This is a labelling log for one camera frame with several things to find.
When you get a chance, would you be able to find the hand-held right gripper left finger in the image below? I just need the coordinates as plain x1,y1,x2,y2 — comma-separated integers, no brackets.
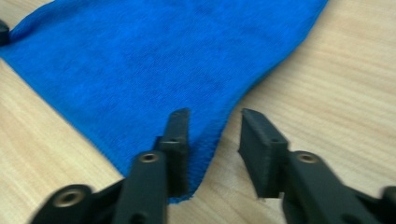
111,107,191,224

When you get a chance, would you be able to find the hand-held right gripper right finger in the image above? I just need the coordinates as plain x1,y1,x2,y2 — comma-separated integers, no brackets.
237,107,384,224

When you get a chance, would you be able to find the blue cloth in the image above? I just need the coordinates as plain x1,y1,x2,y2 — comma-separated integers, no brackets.
0,0,331,204

